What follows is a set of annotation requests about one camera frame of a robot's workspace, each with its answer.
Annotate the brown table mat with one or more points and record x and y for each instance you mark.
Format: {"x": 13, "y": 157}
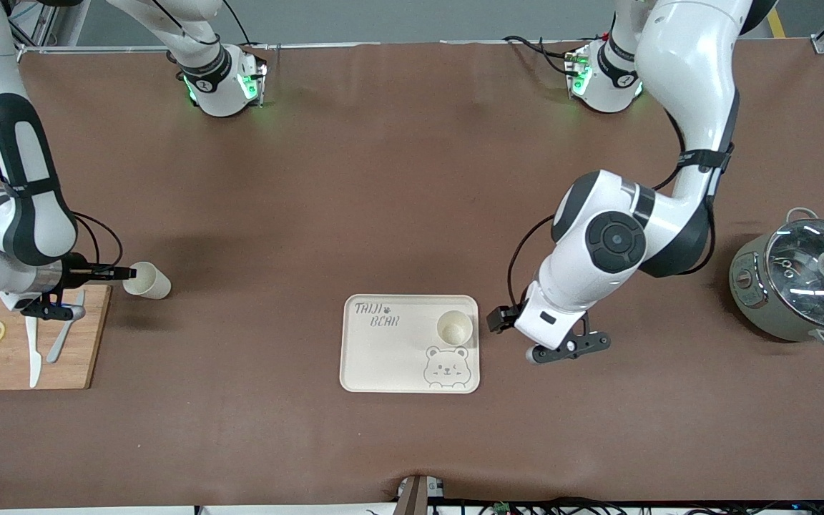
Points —
{"x": 383, "y": 214}

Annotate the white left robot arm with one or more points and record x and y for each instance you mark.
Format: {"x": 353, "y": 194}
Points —
{"x": 691, "y": 71}

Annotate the cream bear print tray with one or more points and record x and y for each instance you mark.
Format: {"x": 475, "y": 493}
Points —
{"x": 383, "y": 365}

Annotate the grey plastic knife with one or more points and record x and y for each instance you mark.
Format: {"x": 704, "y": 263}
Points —
{"x": 58, "y": 347}

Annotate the wooden cutting board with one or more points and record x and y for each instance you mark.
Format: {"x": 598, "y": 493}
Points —
{"x": 76, "y": 372}

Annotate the white paper cup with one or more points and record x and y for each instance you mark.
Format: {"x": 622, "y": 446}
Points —
{"x": 455, "y": 327}

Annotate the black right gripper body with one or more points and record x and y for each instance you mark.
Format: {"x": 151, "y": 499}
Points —
{"x": 77, "y": 271}

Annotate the silver table edge rail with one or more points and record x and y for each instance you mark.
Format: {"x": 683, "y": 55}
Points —
{"x": 133, "y": 48}

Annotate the white plastic knife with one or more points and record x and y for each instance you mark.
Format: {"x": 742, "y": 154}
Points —
{"x": 33, "y": 357}

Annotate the glass pot lid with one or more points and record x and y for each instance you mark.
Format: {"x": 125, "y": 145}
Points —
{"x": 805, "y": 286}

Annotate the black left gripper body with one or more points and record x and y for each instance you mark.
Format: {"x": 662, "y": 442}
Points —
{"x": 502, "y": 317}

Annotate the white plastic cup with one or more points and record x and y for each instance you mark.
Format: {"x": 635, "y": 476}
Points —
{"x": 151, "y": 282}

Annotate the grey-green electric cooking pot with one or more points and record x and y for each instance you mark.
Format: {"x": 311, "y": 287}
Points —
{"x": 759, "y": 300}

